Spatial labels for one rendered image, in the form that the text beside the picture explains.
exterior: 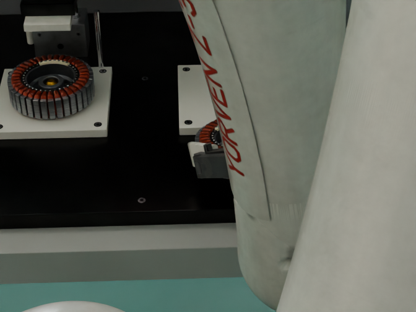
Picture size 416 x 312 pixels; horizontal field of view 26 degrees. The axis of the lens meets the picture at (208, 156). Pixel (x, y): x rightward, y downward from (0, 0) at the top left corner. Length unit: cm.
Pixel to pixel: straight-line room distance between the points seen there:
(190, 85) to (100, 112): 13
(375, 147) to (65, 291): 171
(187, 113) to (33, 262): 29
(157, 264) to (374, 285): 70
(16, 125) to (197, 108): 23
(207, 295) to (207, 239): 97
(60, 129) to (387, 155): 84
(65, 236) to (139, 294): 97
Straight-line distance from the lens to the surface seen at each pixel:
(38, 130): 116
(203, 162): 97
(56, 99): 116
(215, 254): 104
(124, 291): 202
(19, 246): 105
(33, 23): 119
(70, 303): 54
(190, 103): 119
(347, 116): 36
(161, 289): 202
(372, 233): 36
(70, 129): 116
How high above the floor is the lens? 146
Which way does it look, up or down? 38 degrees down
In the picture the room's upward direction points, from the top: straight up
